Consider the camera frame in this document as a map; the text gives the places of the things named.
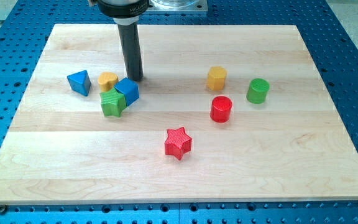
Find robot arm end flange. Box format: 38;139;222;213
88;0;149;19

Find blue triangle block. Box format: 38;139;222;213
67;70;91;96

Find red star block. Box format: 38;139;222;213
164;127;192;161

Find red cylinder block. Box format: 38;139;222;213
209;96;232;123

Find light wooden board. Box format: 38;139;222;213
0;24;358;205

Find yellow hexagon block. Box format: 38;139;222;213
206;66;227;90

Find blue cube block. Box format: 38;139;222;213
114;78;139;106

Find green star block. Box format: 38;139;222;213
99;88;127;117

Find yellow heart block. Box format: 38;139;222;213
98;72;119;92

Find green cylinder block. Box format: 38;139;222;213
246;78;270;104

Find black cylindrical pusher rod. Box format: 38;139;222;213
113;16;144;81

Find blue perforated metal table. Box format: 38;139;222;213
0;1;358;223

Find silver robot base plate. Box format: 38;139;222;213
147;0;208;12

